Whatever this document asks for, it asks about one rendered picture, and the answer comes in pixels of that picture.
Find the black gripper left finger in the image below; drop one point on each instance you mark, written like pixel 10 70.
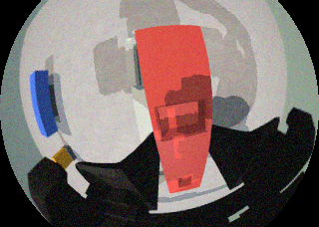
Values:
pixel 138 173

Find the yellow block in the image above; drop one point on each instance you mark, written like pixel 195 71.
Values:
pixel 62 157

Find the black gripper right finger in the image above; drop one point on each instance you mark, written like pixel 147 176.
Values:
pixel 234 150

